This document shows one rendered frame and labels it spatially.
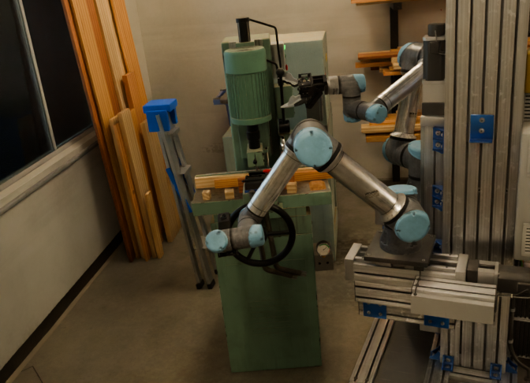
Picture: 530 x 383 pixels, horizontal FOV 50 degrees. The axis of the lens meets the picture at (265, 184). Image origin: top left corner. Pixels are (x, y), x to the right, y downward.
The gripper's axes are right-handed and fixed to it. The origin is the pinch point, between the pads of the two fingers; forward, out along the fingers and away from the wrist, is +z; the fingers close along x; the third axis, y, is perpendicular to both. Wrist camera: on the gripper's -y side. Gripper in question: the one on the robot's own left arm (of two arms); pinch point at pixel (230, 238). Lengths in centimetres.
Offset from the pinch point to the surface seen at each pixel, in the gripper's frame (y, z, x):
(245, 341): 47, 52, -7
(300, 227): -1.4, 26.4, 27.4
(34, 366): 47, 70, -121
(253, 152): -36.4, 20.5, 12.2
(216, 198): -18.7, 19.9, -6.6
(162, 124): -73, 83, -41
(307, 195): -13.8, 19.8, 32.6
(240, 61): -70, -2, 14
